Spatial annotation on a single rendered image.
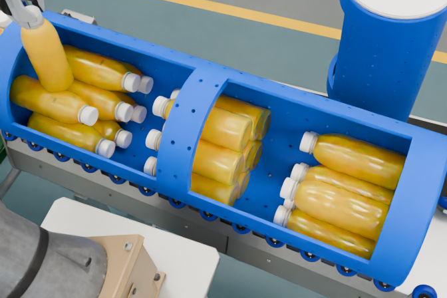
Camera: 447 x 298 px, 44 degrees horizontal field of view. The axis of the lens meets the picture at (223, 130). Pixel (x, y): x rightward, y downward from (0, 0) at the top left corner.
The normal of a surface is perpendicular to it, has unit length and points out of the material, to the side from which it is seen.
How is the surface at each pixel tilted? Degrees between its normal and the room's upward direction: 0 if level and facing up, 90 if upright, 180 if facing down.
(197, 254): 0
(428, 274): 0
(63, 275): 32
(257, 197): 15
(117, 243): 41
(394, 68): 88
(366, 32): 90
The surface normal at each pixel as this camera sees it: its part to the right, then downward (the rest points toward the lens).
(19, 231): 0.73, -0.55
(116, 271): -0.68, -0.54
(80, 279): 0.46, -0.40
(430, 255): -0.07, -0.52
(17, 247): 0.71, -0.31
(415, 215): -0.28, -0.04
